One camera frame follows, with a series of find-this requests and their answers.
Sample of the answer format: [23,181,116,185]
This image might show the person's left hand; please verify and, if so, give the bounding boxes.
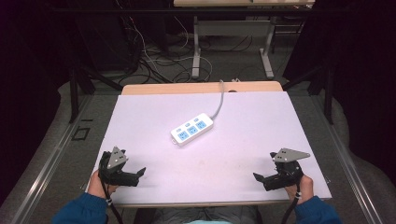
[87,169,120,200]

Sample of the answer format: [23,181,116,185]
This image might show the desk with white metal legs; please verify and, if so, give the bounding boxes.
[173,0,316,80]

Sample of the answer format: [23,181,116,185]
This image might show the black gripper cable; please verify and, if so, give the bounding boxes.
[281,184,303,224]
[100,174,125,224]

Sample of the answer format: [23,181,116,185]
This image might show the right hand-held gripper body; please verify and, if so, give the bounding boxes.
[269,147,311,189]

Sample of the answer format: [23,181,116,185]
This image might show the black metal stand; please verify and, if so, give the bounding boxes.
[281,59,338,125]
[68,59,124,124]

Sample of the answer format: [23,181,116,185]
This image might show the grey power strip cable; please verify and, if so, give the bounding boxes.
[210,79,226,121]

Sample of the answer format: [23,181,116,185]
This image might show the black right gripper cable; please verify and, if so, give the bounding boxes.
[281,184,303,224]

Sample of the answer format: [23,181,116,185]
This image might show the white table board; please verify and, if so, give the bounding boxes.
[87,91,332,206]

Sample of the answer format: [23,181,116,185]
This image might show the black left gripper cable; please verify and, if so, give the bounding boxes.
[100,174,125,224]

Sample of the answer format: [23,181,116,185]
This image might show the aluminium floor rail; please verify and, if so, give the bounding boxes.
[309,92,389,224]
[8,94,94,224]

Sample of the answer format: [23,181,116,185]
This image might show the person's right hand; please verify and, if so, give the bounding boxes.
[284,175,314,205]

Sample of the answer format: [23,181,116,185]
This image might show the tangle of floor cables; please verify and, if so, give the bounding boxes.
[113,0,254,85]

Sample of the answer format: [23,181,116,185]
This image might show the white power strip blue sockets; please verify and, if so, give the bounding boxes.
[170,112,215,147]

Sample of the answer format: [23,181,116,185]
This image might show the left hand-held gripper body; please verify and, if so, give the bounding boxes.
[98,146,140,188]

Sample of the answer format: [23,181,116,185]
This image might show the person's grey trouser lap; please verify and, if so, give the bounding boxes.
[134,206,263,224]

